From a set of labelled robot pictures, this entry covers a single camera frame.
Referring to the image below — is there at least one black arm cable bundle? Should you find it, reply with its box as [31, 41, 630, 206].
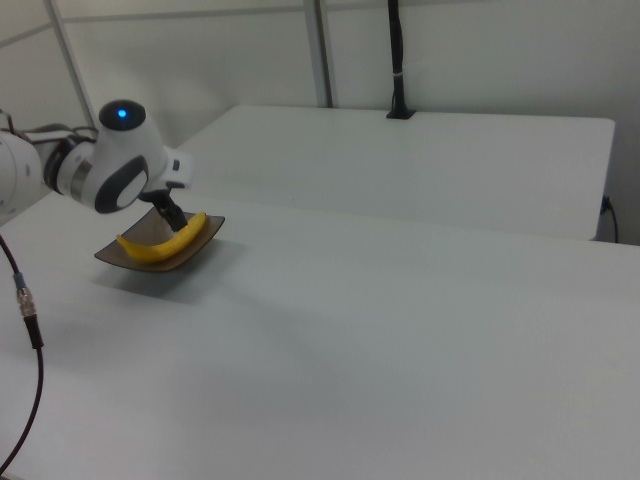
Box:
[0, 109, 100, 149]

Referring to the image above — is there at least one yellow banana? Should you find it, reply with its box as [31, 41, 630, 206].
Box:
[116, 211, 208, 265]

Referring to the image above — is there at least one white rectangular table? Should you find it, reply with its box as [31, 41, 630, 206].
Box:
[174, 103, 616, 242]

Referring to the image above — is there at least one black cable with metal connector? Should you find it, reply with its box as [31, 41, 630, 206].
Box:
[0, 233, 46, 474]

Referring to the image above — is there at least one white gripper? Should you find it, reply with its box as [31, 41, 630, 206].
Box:
[139, 146, 195, 235]

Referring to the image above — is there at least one slanted grey partition post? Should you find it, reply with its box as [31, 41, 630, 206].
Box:
[43, 0, 97, 132]

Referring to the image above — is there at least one square brown ceramic plate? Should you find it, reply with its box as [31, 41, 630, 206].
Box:
[93, 207, 226, 274]

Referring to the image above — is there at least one black pole with clamp base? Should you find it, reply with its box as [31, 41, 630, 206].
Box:
[385, 0, 417, 121]

